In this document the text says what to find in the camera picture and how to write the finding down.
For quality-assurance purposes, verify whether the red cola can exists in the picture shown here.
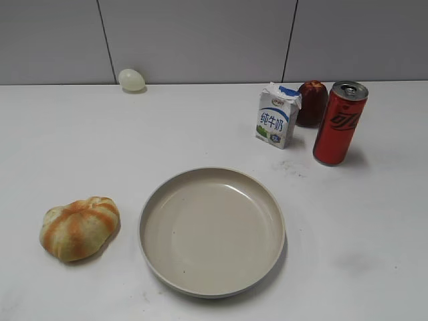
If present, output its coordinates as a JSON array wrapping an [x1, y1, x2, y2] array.
[[312, 81, 368, 166]]

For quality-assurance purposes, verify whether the beige round plate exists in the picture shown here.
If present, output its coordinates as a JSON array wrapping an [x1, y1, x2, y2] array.
[[139, 167, 286, 298]]

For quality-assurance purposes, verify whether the white milk carton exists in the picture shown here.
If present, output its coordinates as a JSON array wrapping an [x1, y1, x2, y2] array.
[[255, 82, 302, 149]]

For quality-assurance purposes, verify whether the dark red canele cake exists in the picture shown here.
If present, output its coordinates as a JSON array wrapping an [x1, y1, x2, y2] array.
[[296, 80, 328, 128]]

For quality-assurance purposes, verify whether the pale white egg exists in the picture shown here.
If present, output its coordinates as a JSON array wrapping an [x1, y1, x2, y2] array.
[[118, 69, 146, 92]]

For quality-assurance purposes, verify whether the orange striped bread bun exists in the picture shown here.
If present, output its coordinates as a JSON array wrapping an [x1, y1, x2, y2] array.
[[39, 197, 120, 263]]

